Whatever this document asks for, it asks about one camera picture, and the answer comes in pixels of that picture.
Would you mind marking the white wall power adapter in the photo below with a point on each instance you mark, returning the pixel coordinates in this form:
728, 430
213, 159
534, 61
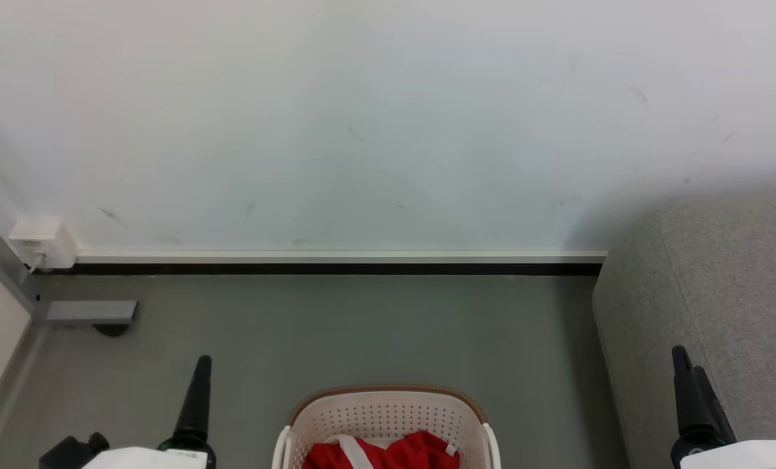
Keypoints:
45, 242

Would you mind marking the grey fabric sofa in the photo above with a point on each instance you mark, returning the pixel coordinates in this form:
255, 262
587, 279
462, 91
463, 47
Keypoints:
707, 293

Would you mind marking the cream perforated laundry basket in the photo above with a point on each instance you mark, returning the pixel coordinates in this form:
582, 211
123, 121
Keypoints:
388, 413

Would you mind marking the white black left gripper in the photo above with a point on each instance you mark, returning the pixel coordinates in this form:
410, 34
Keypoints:
141, 459

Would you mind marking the grey metal frame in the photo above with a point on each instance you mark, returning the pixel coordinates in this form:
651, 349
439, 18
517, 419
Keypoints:
81, 312

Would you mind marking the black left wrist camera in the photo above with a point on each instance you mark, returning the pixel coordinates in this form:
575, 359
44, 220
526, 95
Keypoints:
68, 453

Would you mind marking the white and black baseboard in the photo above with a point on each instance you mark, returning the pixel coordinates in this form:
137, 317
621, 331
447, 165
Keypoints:
335, 262

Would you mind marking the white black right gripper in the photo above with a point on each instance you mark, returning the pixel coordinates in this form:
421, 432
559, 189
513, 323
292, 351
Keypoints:
752, 457

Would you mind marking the red garment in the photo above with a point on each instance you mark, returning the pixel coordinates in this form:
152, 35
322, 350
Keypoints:
407, 453

